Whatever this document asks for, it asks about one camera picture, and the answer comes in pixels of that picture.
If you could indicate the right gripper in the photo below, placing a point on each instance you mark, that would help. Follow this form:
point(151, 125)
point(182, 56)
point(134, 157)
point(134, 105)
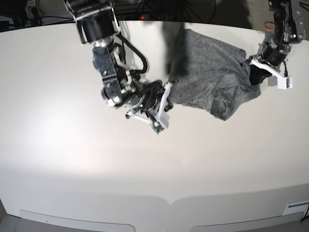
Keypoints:
point(146, 102)

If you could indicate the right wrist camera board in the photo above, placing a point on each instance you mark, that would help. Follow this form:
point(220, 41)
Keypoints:
point(156, 127)

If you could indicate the black power strip red light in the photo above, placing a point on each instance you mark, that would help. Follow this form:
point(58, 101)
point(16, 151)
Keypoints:
point(135, 17)

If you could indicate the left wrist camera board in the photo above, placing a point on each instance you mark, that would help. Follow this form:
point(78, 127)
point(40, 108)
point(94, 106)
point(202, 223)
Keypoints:
point(285, 83)

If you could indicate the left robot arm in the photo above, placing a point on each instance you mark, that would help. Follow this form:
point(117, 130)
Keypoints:
point(271, 58)

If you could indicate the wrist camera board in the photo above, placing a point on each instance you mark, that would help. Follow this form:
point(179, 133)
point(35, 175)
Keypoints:
point(285, 83)
point(156, 127)

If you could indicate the grey long-sleeve T-shirt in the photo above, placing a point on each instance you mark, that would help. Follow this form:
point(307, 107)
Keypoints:
point(212, 75)

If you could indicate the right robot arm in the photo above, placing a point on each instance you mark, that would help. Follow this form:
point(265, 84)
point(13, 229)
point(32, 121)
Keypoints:
point(120, 65)

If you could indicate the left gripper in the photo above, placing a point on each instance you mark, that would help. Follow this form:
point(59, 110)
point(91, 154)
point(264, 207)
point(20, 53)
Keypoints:
point(260, 70)

